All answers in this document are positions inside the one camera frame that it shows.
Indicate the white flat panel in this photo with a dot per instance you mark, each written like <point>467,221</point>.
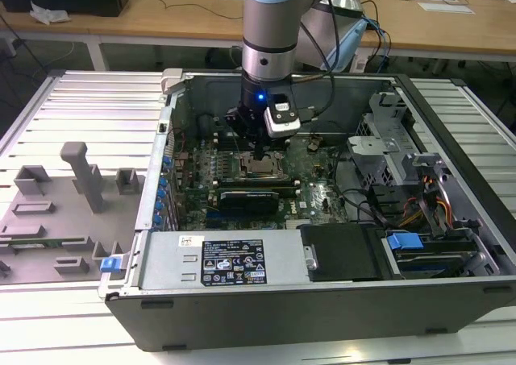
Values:
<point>445,7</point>

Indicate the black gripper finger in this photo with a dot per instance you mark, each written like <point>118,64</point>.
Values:
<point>234,121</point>
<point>263,149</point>

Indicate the crumpled white paper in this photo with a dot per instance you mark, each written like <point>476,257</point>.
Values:
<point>48,13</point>

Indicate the black CPU socket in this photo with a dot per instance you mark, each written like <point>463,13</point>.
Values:
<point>289,175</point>

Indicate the black RAM slot row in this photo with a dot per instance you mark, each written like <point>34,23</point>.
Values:
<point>258,185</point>
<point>225,141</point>

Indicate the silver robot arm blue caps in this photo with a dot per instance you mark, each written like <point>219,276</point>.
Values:
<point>268,26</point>

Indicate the wooden desk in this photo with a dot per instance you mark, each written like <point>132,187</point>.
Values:
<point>161,18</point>

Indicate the white power adapter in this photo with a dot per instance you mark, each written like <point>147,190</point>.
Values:
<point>360,64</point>

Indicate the blue case latch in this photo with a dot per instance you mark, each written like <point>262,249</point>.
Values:
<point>109,265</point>

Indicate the black graphics card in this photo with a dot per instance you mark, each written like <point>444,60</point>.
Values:
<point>250,204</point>

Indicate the brown coin battery holder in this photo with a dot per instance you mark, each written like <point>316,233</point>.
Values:
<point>315,142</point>

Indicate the blue expansion slot clip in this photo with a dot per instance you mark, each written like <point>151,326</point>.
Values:
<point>159,207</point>
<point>161,194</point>
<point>157,220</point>
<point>166,164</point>
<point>163,183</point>

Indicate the silver power supply unit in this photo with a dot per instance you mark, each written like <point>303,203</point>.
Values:
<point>169,260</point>

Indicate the grey parts rack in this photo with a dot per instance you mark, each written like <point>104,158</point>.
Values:
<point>60,228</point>

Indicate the blue disk carrier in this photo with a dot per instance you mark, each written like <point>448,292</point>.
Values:
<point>403,241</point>

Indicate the silver square CPU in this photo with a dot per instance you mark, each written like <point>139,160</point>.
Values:
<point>262,168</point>

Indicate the silver drive bay bracket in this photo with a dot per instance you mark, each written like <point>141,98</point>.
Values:
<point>427,161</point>

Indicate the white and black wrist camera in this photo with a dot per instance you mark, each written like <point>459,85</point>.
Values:
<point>282,119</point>

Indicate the green RAM stick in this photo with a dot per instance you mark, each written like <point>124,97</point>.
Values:
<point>36,243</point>

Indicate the black plastic shroud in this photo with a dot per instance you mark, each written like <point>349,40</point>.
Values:
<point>342,252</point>

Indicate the open black PC case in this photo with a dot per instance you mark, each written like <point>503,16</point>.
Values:
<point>282,320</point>

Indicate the green motherboard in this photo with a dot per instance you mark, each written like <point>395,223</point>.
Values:
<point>314,204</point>

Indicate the perforated metal drive cage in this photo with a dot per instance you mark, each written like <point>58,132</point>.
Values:
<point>371,147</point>

